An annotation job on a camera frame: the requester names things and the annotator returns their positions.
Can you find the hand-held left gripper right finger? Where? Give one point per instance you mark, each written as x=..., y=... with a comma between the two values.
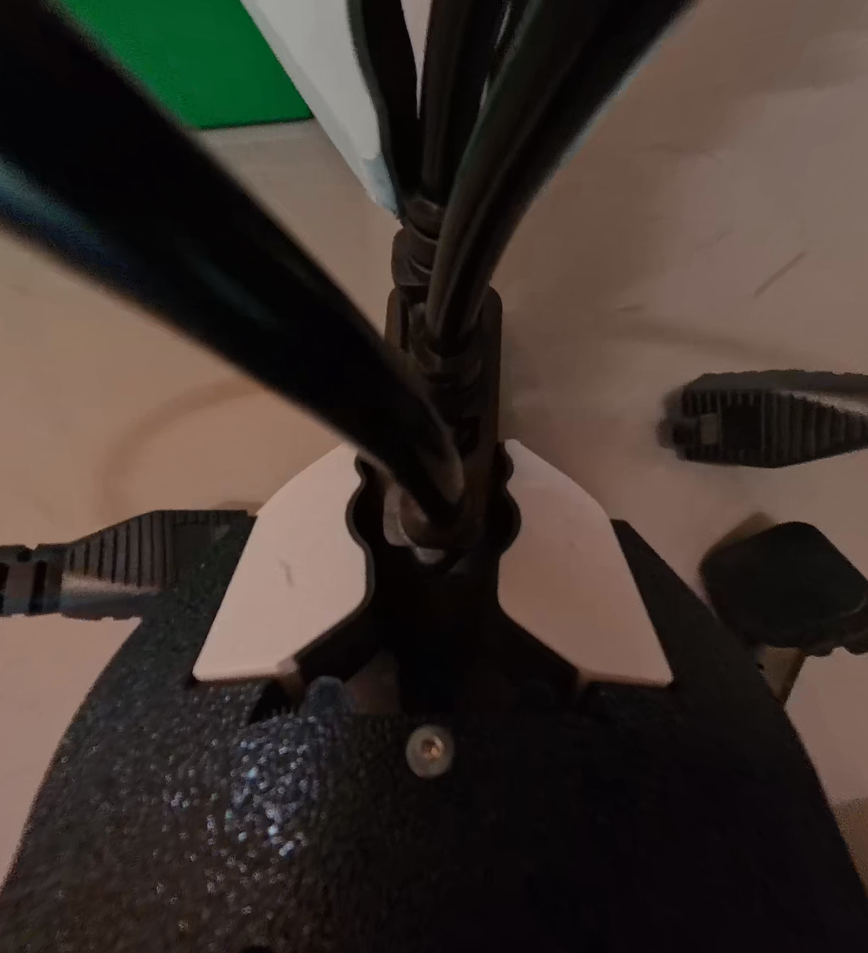
x=575, y=588

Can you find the ribbed black plug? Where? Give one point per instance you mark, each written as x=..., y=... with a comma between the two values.
x=776, y=417
x=106, y=558

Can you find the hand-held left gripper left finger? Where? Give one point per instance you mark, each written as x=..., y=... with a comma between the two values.
x=285, y=588

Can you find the green board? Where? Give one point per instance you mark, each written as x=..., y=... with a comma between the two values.
x=203, y=59

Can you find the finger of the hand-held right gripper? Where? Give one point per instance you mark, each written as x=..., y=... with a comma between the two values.
x=322, y=67

